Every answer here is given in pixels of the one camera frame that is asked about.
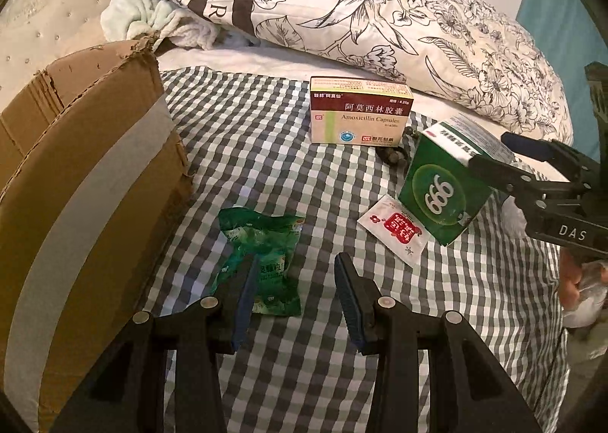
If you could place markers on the green snack packet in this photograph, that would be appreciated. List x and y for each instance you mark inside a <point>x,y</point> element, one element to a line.
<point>266,243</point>

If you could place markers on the maroon and white medicine box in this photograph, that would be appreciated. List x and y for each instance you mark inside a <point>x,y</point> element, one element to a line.
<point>358,114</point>

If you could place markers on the teal curtain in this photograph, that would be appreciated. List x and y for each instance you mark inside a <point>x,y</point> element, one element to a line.
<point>551,24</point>

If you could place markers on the light green towel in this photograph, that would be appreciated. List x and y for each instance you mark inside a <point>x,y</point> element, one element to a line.
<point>142,15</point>

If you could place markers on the green checked blanket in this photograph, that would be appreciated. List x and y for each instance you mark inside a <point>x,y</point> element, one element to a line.
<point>304,186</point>

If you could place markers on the beige tufted headboard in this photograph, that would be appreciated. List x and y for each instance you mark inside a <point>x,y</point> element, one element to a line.
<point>57,19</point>

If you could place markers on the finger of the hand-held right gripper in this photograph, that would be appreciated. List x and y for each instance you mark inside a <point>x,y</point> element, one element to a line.
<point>498,175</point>
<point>527,144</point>

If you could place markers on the red and white sachet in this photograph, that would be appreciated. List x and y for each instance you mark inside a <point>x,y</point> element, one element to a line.
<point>394,228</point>

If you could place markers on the green medicine box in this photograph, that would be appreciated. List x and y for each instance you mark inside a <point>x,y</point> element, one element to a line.
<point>437,195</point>

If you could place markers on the floral printed pillow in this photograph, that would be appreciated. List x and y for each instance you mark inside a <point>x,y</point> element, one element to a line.
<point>380,15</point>

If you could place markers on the brown cardboard box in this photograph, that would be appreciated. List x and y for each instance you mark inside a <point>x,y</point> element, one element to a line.
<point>71,205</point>

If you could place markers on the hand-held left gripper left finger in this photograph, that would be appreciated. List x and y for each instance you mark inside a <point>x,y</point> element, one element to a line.
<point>244,300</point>

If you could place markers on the white crumpled tissue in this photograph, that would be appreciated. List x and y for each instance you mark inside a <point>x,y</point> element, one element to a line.
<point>591,290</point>

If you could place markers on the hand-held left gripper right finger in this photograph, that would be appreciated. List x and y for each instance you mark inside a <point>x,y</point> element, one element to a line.
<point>349,300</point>

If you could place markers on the person's right hand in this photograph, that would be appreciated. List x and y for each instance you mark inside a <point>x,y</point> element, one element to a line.
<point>570,281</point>

